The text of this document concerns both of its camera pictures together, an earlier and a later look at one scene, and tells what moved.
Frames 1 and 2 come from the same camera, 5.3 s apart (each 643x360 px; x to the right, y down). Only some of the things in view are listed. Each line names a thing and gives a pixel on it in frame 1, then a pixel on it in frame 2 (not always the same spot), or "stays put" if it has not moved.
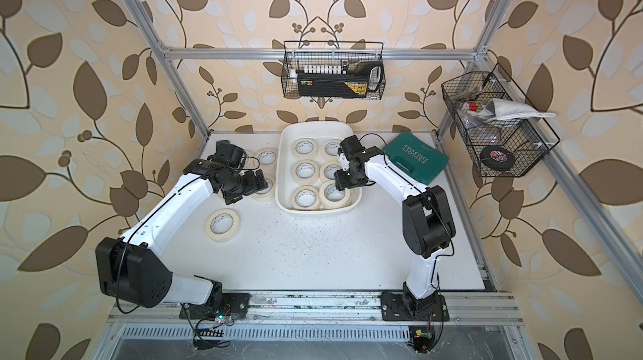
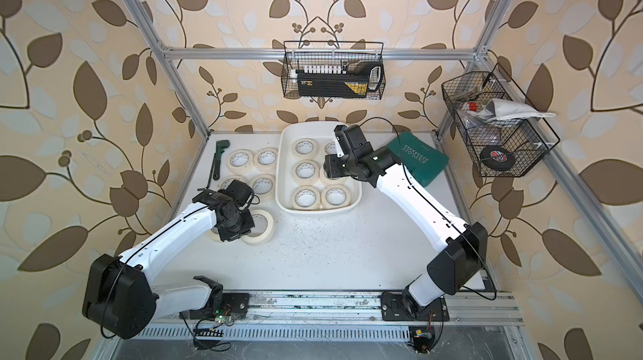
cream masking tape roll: [335, 205] -> [260, 239]
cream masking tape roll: [305, 198] stays put
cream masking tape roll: [267, 156] stays put
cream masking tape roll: [306, 172] stays put
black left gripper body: [244, 186] -> [244, 224]
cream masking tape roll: [266, 197] stays put
